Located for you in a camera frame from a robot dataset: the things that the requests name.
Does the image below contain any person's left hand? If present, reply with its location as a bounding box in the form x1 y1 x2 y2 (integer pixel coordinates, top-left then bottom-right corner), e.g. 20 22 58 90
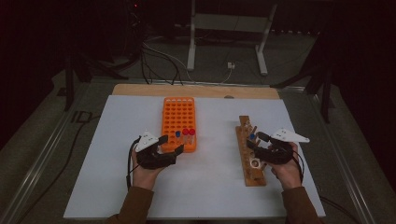
131 150 166 191

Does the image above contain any hand-held gripper cable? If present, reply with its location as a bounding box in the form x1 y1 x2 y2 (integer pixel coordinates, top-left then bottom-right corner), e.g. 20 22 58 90
125 138 141 190
292 150 305 185

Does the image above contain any dark equipment with red light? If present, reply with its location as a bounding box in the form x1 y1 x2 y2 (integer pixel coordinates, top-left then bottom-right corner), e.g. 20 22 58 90
124 0 148 63

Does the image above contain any person's right hand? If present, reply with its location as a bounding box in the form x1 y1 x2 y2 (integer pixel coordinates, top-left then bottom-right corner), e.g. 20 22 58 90
270 143 303 190

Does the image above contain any right hand-held gripper cable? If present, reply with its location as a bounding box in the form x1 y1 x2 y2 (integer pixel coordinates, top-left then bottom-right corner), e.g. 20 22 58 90
292 150 305 185

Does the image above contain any black floor cable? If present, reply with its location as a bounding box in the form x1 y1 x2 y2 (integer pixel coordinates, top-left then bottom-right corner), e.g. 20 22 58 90
18 115 101 224

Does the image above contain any wooden tube rack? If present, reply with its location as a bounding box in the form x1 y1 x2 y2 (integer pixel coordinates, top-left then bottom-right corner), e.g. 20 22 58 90
234 115 268 188

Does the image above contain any white table sheet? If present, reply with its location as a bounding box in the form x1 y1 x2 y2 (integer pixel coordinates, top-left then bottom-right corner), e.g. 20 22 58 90
63 94 326 220

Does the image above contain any white plug with cable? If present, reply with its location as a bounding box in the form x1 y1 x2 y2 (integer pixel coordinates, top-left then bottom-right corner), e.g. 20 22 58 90
219 61 235 85

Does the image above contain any orange plastic tube rack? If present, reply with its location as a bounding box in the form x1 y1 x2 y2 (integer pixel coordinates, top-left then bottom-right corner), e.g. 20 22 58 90
161 96 198 153

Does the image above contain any black floor cables bundle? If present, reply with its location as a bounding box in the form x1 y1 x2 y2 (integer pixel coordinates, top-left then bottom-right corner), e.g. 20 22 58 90
141 40 185 87

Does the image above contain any metal floor rail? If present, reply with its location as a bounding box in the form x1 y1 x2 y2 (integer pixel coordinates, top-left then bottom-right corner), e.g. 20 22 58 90
307 92 375 224
0 83 92 224

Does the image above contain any grey metal stand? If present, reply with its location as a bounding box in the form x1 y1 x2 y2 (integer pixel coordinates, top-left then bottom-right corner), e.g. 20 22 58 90
186 0 278 77

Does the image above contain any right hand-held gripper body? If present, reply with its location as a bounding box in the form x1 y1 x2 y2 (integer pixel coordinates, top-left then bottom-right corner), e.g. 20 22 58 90
253 127 311 166

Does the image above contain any black tripod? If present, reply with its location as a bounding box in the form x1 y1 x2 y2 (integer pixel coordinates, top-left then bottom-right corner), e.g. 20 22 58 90
270 46 335 124
64 52 129 112

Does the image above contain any left hand-held gripper cable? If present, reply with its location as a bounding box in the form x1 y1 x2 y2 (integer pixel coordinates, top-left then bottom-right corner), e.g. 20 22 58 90
125 138 141 190

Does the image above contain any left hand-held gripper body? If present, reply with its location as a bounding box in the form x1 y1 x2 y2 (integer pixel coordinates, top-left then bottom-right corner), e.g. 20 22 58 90
134 130 177 171

